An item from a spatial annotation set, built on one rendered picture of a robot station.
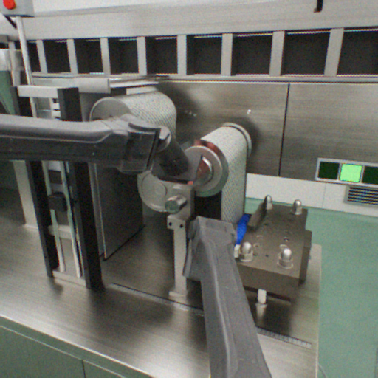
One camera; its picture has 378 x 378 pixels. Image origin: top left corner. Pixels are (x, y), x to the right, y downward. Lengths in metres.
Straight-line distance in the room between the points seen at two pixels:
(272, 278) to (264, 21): 0.71
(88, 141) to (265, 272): 0.52
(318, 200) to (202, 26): 2.78
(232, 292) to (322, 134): 0.70
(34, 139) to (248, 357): 0.34
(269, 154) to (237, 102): 0.20
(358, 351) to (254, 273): 1.44
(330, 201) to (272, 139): 2.60
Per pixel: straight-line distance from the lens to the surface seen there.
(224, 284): 0.43
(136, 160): 0.52
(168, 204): 0.73
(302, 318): 0.89
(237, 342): 0.36
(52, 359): 1.00
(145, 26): 1.17
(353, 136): 1.03
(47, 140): 0.44
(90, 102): 0.96
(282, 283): 0.80
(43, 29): 1.44
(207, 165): 0.73
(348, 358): 2.12
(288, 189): 3.58
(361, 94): 1.02
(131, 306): 0.88
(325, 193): 3.57
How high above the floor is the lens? 1.49
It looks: 21 degrees down
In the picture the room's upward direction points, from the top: straight up
